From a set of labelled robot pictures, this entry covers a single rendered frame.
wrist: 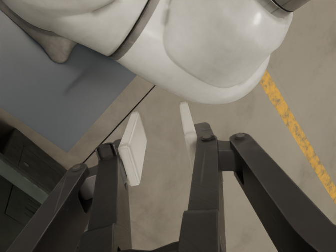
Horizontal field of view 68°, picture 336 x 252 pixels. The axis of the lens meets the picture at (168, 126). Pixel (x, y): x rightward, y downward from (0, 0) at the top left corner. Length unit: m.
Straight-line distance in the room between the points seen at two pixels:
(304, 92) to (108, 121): 1.54
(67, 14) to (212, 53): 0.16
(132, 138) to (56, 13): 0.16
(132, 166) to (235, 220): 1.97
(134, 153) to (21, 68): 0.41
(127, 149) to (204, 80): 0.20
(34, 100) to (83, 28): 0.28
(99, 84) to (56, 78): 0.10
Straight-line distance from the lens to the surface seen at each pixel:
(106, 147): 0.16
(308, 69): 2.23
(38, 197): 0.85
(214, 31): 0.29
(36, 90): 0.55
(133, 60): 0.33
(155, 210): 1.66
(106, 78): 0.56
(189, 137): 0.15
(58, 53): 0.48
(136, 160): 0.17
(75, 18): 0.29
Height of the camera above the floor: 1.30
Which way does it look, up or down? 61 degrees down
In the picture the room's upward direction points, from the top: 116 degrees clockwise
